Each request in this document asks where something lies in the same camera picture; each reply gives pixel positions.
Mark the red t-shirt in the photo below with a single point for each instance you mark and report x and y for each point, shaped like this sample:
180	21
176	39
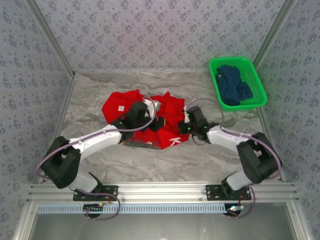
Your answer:
112	112

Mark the green plastic basket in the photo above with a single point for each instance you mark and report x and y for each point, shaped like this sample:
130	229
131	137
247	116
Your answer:
252	75

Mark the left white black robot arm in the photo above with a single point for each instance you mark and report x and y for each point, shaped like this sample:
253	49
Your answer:
100	140

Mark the dark blue garment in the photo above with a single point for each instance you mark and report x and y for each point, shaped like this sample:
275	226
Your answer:
232	85

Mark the small black circuit board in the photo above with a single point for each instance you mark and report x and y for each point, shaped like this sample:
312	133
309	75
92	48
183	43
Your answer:
235	213
93	213

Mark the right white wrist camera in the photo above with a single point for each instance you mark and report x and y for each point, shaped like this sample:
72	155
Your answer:
186	119

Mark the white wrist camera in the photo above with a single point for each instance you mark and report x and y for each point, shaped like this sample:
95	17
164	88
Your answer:
156	105
186	119

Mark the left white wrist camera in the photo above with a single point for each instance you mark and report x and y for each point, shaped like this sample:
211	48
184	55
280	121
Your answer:
156	105

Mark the aluminium table side rail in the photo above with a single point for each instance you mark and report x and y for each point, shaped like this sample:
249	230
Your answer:
67	100

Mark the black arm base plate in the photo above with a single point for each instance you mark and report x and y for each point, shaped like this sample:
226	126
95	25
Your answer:
112	191
212	191

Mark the wide aluminium mounting rail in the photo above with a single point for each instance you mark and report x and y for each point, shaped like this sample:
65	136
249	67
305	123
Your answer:
162	191

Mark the slanted aluminium frame post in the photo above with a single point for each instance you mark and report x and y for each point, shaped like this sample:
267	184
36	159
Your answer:
53	37
270	37

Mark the aluminium frame leg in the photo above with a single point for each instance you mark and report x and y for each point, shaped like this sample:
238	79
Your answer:
297	222
23	222

